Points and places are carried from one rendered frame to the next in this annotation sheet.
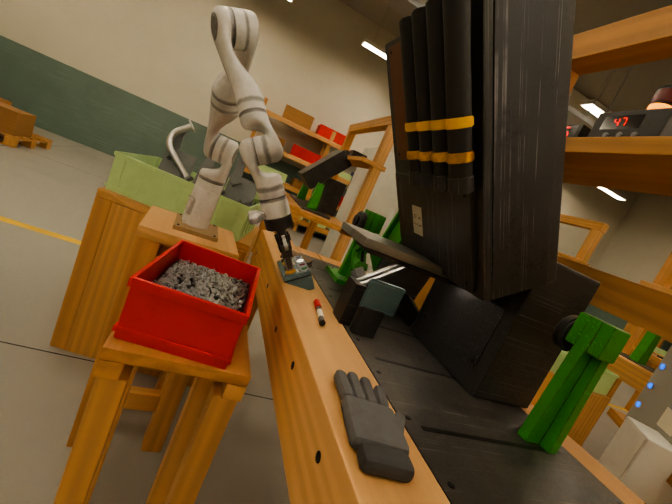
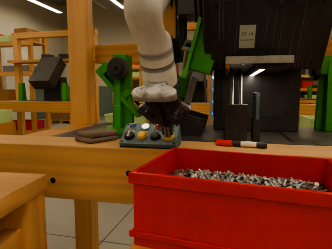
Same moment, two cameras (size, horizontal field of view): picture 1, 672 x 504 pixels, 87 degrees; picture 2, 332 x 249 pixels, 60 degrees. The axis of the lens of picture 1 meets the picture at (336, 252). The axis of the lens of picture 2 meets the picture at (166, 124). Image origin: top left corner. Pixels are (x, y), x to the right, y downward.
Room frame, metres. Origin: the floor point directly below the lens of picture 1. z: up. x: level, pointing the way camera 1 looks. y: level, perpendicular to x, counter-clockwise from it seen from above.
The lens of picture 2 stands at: (0.58, 0.70, 1.04)
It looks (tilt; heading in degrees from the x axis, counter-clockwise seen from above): 7 degrees down; 303
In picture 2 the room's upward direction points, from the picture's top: straight up
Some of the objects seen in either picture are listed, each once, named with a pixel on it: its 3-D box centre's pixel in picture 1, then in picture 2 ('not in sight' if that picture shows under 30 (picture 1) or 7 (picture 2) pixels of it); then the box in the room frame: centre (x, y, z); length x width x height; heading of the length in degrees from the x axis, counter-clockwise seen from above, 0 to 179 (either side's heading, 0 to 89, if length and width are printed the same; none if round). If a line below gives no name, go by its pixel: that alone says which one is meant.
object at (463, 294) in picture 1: (490, 309); (253, 84); (0.91, -0.43, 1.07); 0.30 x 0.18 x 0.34; 21
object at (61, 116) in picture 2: not in sight; (70, 115); (8.71, -5.75, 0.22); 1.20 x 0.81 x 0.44; 112
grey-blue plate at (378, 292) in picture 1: (376, 309); (255, 116); (0.82, -0.14, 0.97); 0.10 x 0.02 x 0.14; 111
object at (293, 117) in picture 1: (312, 179); not in sight; (7.67, 1.08, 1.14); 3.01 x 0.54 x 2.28; 109
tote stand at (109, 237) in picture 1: (168, 278); not in sight; (1.78, 0.76, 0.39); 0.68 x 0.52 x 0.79; 101
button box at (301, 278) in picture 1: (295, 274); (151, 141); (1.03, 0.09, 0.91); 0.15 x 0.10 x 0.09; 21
